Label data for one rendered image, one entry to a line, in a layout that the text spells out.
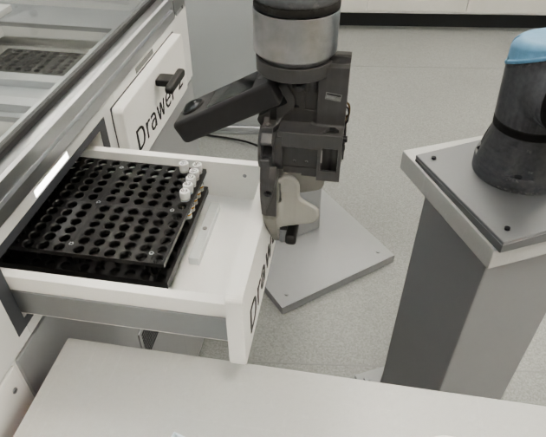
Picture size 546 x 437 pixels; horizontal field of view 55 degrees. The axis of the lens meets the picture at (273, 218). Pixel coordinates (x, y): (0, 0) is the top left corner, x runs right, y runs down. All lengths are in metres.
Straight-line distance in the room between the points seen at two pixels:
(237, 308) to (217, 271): 0.15
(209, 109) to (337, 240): 1.39
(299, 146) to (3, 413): 0.43
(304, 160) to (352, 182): 1.67
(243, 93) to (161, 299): 0.22
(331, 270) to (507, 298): 0.82
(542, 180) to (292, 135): 0.52
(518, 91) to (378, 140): 1.65
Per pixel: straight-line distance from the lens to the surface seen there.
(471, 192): 0.91
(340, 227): 1.92
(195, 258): 0.65
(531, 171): 0.91
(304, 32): 0.45
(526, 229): 0.86
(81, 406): 0.66
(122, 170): 0.72
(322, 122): 0.51
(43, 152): 0.67
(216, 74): 2.37
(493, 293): 1.02
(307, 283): 1.72
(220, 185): 0.74
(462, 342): 1.10
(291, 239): 0.58
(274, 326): 1.65
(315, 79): 0.48
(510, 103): 0.88
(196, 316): 0.56
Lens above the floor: 1.30
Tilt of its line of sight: 41 degrees down
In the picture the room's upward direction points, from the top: straight up
